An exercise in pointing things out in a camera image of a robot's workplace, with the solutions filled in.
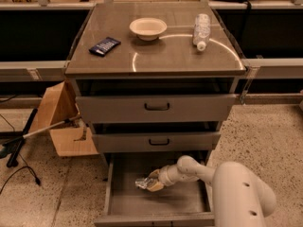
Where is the grey metal drawer cabinet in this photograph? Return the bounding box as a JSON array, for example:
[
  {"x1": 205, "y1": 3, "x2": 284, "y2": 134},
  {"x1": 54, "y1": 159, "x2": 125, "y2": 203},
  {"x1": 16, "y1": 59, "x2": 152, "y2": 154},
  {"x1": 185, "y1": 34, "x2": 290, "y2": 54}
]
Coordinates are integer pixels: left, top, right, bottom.
[{"x1": 66, "y1": 2, "x2": 246, "y2": 160}]

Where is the white paper bowl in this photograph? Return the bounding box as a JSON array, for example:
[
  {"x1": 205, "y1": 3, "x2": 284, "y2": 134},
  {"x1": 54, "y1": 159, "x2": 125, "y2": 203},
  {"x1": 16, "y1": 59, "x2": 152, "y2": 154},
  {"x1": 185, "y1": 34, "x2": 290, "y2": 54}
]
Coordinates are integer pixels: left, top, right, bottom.
[{"x1": 129, "y1": 18, "x2": 167, "y2": 41}]

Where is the grey top drawer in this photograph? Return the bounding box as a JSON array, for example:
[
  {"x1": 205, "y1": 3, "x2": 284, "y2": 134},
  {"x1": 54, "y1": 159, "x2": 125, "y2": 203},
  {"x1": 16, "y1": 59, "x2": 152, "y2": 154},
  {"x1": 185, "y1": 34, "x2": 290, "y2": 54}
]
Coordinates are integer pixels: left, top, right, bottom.
[{"x1": 76, "y1": 94, "x2": 236, "y2": 123}]

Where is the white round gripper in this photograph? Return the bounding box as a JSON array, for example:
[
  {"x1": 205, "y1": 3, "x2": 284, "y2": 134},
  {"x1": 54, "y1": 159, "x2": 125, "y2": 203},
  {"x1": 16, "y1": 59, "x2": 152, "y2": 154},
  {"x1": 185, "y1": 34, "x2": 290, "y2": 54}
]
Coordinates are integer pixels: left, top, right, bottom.
[{"x1": 146, "y1": 165, "x2": 181, "y2": 192}]

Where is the black and white grabber stick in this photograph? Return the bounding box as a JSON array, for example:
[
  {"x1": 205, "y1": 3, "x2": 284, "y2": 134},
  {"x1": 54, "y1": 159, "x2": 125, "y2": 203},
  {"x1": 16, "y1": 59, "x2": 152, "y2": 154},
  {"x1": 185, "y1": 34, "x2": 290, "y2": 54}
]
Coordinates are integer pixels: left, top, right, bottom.
[{"x1": 0, "y1": 114, "x2": 81, "y2": 168}]

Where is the clear plastic water bottle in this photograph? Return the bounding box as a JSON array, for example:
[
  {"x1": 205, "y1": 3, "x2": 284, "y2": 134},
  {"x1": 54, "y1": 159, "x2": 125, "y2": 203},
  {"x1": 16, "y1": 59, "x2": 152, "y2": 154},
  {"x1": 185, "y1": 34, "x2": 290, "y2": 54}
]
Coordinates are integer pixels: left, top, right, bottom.
[{"x1": 192, "y1": 13, "x2": 211, "y2": 51}]

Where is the black floor cable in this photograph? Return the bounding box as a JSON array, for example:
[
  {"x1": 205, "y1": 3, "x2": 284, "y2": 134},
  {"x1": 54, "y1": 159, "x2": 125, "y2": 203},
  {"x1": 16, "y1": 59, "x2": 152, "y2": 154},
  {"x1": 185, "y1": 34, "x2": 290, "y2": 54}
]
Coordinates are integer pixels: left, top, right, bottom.
[{"x1": 0, "y1": 113, "x2": 42, "y2": 196}]

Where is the light wooden box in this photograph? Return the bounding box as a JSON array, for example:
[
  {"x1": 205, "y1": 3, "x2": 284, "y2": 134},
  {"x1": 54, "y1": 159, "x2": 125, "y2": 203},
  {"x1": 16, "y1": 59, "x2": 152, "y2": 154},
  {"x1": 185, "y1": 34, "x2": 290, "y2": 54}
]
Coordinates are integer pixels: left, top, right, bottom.
[{"x1": 29, "y1": 82, "x2": 98, "y2": 156}]

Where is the grey middle drawer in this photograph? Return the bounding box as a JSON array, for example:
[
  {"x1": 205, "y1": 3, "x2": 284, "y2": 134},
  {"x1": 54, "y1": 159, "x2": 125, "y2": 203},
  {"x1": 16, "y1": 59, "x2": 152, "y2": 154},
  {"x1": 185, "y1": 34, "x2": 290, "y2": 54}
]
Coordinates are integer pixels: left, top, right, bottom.
[{"x1": 92, "y1": 131, "x2": 221, "y2": 153}]

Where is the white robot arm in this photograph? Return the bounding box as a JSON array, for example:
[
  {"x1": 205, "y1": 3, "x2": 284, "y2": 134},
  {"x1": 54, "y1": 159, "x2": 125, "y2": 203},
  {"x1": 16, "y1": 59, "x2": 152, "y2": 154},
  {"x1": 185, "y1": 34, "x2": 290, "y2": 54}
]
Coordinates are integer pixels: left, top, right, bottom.
[{"x1": 145, "y1": 155, "x2": 276, "y2": 227}]

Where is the grey open bottom drawer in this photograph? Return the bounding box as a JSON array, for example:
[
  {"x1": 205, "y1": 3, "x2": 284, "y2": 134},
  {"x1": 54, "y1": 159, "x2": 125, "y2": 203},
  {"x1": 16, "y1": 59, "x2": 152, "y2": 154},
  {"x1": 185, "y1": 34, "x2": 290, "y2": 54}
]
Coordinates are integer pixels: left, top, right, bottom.
[{"x1": 95, "y1": 151, "x2": 215, "y2": 227}]

